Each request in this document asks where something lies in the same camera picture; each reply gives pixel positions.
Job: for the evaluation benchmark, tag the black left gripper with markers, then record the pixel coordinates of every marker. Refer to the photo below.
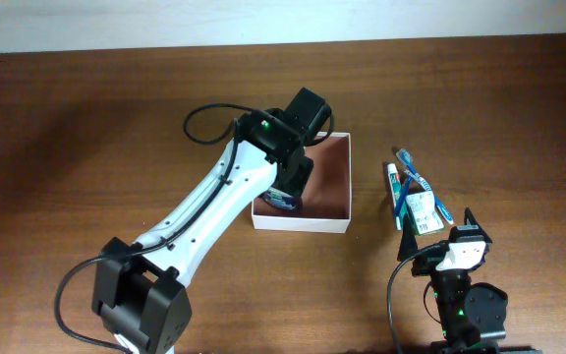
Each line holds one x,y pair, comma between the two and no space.
299,180

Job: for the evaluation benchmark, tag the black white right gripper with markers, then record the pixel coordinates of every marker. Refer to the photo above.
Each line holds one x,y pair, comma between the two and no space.
409,244

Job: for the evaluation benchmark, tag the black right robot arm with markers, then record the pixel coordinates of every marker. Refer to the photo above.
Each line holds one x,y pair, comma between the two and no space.
471,315

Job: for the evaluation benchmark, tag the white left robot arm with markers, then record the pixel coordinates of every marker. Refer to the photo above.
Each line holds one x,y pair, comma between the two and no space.
140,289

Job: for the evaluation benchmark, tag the white green toothpaste tube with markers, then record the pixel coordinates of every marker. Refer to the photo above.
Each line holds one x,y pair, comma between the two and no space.
395,189

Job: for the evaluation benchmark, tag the blue toothbrush with clear cap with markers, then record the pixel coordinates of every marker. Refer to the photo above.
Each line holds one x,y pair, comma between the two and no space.
406,160

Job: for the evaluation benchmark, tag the pink open cardboard box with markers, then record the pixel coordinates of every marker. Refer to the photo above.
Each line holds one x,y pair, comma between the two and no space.
327,197

